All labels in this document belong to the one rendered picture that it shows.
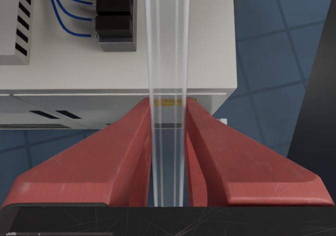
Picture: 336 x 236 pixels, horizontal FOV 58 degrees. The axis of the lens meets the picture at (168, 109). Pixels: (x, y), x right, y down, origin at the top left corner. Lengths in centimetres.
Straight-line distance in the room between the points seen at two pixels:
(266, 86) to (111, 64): 77
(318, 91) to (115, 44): 32
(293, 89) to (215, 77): 73
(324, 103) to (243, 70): 96
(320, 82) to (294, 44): 104
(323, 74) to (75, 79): 37
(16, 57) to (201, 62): 26
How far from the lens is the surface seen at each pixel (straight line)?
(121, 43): 44
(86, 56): 48
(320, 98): 18
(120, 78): 46
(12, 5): 50
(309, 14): 129
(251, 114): 111
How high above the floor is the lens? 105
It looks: 80 degrees down
